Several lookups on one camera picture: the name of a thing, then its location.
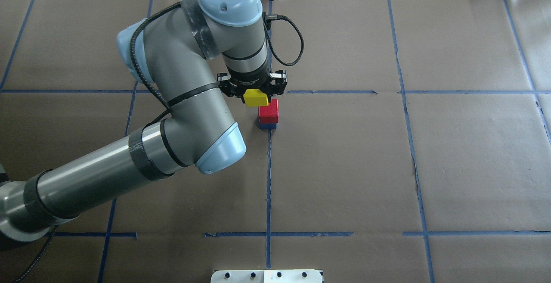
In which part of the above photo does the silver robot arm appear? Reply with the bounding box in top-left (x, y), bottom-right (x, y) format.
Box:
top-left (1, 0), bottom-right (287, 250)

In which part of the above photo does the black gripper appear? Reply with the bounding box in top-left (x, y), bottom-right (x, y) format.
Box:
top-left (216, 68), bottom-right (288, 99)

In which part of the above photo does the blue block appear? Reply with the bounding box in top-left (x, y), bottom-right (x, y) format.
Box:
top-left (258, 120), bottom-right (278, 130)

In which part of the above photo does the red block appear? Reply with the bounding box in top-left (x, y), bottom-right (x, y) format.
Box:
top-left (258, 99), bottom-right (279, 125)

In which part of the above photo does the yellow block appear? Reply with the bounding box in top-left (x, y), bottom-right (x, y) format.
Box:
top-left (242, 89), bottom-right (270, 108)

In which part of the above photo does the white pedestal column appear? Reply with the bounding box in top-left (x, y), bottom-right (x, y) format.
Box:
top-left (210, 269), bottom-right (325, 283)

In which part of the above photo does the black camera cable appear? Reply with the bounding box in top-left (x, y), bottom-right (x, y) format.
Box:
top-left (263, 14), bottom-right (305, 67)

